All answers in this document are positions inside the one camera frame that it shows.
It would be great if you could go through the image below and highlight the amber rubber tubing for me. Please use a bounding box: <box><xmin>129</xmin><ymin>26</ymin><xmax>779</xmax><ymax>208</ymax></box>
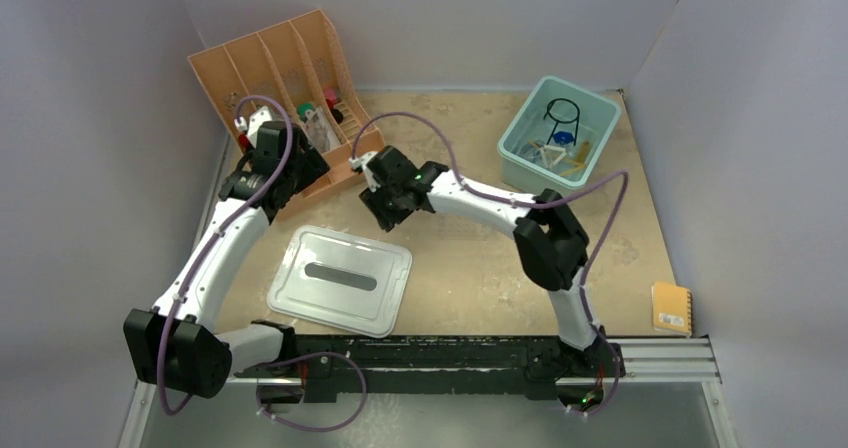
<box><xmin>559</xmin><ymin>156</ymin><xmax>587</xmax><ymax>177</ymax></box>

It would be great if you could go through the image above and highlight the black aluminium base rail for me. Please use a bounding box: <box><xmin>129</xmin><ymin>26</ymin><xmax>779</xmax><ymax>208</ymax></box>
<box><xmin>236</xmin><ymin>334</ymin><xmax>626</xmax><ymax>409</ymax></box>

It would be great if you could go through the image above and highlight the mint green plastic bin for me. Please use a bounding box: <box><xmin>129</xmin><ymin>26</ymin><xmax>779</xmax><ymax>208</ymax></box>
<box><xmin>497</xmin><ymin>76</ymin><xmax>622</xmax><ymax>194</ymax></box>

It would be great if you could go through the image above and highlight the white plastic bin lid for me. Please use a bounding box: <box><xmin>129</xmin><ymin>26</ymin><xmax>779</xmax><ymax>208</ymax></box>
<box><xmin>267</xmin><ymin>225</ymin><xmax>413</xmax><ymax>338</ymax></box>

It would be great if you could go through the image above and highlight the clear test tube rack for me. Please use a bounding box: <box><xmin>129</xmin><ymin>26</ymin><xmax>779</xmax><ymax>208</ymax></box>
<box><xmin>436</xmin><ymin>216</ymin><xmax>502</xmax><ymax>242</ymax></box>

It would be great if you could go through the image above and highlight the brown test tube brush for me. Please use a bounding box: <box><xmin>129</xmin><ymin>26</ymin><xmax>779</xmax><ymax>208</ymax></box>
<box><xmin>572</xmin><ymin>140</ymin><xmax>591</xmax><ymax>169</ymax></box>

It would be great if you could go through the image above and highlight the clear protractor ruler set pack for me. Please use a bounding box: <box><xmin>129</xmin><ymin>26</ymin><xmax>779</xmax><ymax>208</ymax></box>
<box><xmin>305</xmin><ymin>108</ymin><xmax>341</xmax><ymax>153</ymax></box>

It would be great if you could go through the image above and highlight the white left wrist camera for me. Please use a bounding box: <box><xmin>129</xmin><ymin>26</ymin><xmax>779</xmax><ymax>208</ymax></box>
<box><xmin>234</xmin><ymin>106</ymin><xmax>275</xmax><ymax>134</ymax></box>

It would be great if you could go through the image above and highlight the blue hexagonal plastic piece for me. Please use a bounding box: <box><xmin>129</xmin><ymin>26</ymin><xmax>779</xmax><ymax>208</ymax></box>
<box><xmin>552</xmin><ymin>131</ymin><xmax>576</xmax><ymax>146</ymax></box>

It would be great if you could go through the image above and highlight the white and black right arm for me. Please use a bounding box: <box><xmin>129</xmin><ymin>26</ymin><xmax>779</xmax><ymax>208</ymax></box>
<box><xmin>349</xmin><ymin>146</ymin><xmax>601</xmax><ymax>375</ymax></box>

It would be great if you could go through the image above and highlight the yellow spiral notebook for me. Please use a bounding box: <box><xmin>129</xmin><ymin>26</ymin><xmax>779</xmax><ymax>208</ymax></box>
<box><xmin>651</xmin><ymin>282</ymin><xmax>693</xmax><ymax>337</ymax></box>

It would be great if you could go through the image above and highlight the peach plastic desk organizer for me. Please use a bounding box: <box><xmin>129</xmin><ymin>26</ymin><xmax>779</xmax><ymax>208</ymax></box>
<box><xmin>188</xmin><ymin>9</ymin><xmax>385</xmax><ymax>219</ymax></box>

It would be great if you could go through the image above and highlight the red black item in organizer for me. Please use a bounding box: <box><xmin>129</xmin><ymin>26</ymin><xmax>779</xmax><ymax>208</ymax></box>
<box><xmin>237</xmin><ymin>133</ymin><xmax>254</xmax><ymax>152</ymax></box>

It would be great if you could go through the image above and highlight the green roll in organizer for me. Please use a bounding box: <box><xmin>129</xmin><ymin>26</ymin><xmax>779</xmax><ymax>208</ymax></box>
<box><xmin>297</xmin><ymin>103</ymin><xmax>317</xmax><ymax>121</ymax></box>

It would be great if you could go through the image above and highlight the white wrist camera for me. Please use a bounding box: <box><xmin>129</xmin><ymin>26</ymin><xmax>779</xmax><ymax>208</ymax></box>
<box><xmin>349</xmin><ymin>151</ymin><xmax>381</xmax><ymax>192</ymax></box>
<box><xmin>234</xmin><ymin>106</ymin><xmax>275</xmax><ymax>134</ymax></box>

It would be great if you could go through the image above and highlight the black wire tripod ring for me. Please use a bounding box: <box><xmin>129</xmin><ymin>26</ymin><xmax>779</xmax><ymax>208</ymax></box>
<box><xmin>543</xmin><ymin>98</ymin><xmax>581</xmax><ymax>142</ymax></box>

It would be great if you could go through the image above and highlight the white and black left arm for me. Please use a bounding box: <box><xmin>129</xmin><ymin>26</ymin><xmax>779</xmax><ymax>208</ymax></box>
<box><xmin>123</xmin><ymin>120</ymin><xmax>329</xmax><ymax>398</ymax></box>

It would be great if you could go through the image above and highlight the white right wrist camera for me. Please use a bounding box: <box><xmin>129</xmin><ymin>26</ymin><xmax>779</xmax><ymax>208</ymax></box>
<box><xmin>349</xmin><ymin>151</ymin><xmax>381</xmax><ymax>192</ymax></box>

